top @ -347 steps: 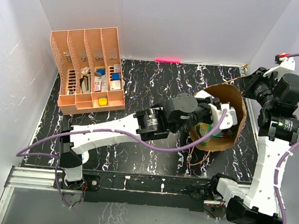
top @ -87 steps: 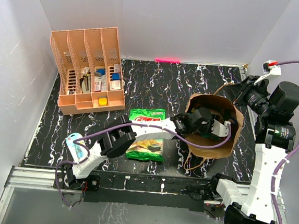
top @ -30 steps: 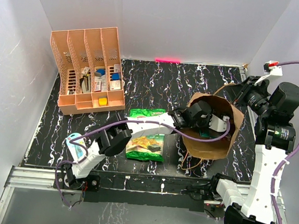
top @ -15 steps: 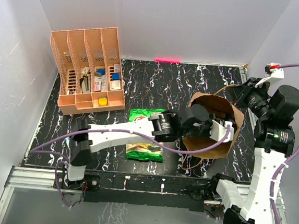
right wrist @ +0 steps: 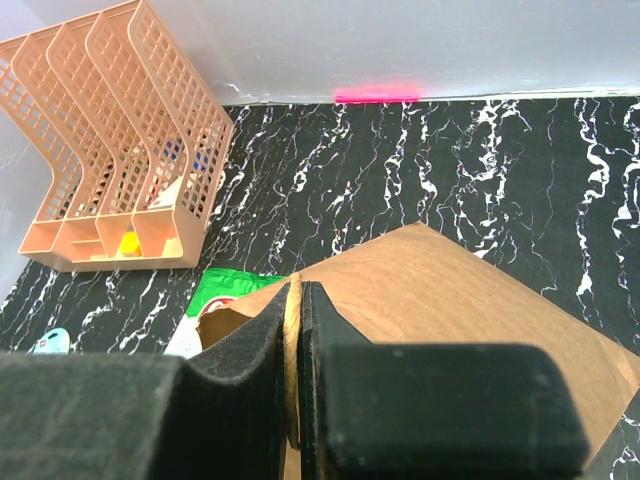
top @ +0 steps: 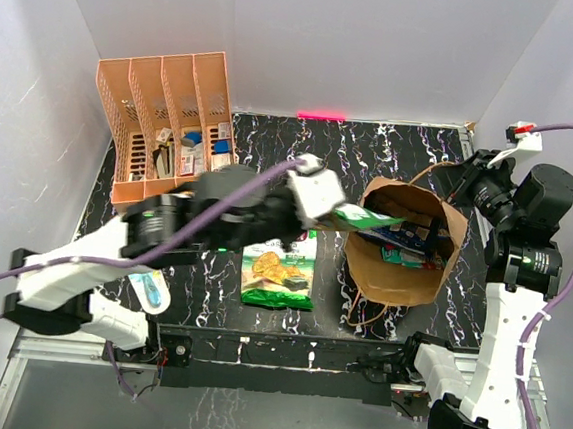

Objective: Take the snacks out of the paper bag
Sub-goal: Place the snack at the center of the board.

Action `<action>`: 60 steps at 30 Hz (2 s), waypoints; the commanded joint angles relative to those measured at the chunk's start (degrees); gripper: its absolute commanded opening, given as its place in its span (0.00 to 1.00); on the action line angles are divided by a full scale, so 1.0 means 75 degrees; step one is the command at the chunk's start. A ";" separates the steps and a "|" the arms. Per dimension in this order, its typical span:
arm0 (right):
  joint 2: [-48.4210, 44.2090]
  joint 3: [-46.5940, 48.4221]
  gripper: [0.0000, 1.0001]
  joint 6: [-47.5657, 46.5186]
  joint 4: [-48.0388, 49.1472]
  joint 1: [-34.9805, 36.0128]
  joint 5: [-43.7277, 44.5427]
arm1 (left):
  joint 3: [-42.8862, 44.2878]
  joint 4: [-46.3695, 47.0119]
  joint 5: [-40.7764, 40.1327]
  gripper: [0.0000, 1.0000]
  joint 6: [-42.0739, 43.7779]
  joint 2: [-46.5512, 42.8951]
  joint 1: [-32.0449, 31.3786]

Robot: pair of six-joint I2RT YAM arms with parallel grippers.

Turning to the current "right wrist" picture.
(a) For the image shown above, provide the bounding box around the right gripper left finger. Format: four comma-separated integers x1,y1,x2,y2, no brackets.
1,290,287,479

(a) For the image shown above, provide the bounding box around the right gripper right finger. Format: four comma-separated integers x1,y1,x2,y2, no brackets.
298,282,588,479

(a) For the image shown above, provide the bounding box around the brown paper bag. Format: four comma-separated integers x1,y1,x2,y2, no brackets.
199,223,639,479

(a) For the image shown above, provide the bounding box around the green chips bag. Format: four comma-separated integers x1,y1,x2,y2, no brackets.
185,268,284,320

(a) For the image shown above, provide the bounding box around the light blue packaged tool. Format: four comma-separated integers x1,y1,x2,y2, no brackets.
29,327,71,355

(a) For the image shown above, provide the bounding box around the yellow sticky note block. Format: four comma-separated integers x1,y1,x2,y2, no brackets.
118,230,142,257

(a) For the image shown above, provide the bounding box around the peach desk file organizer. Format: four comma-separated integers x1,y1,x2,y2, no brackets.
1,1,234,272

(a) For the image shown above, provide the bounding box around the pink tape strip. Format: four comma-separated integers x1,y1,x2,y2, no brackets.
334,86,420,104

